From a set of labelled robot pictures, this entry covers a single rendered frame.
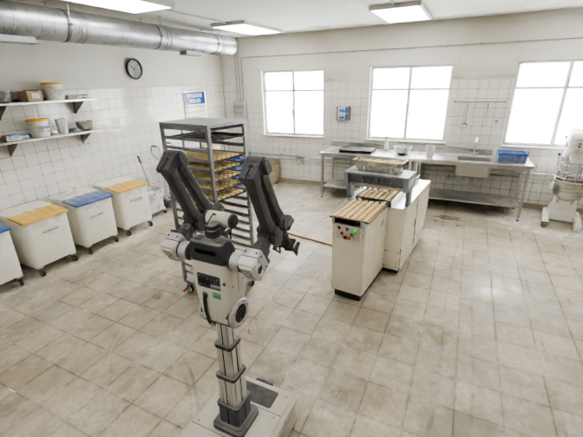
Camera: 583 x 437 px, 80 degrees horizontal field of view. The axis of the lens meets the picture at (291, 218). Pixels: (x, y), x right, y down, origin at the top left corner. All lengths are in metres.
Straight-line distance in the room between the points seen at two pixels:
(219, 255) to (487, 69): 5.90
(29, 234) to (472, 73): 6.72
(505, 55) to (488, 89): 0.53
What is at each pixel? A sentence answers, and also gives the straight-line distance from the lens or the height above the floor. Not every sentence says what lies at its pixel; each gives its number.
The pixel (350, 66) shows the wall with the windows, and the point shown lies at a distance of 7.15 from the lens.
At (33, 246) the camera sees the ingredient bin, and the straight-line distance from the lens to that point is 5.08.
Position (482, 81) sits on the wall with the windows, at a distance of 6.85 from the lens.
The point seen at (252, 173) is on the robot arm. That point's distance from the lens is 1.43.
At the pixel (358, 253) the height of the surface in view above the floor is 0.57.
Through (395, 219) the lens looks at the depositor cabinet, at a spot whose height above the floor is 0.70.
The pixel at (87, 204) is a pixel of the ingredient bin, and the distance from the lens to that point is 5.31.
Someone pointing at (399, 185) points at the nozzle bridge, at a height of 1.06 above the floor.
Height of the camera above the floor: 2.15
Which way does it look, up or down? 22 degrees down
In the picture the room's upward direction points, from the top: 1 degrees counter-clockwise
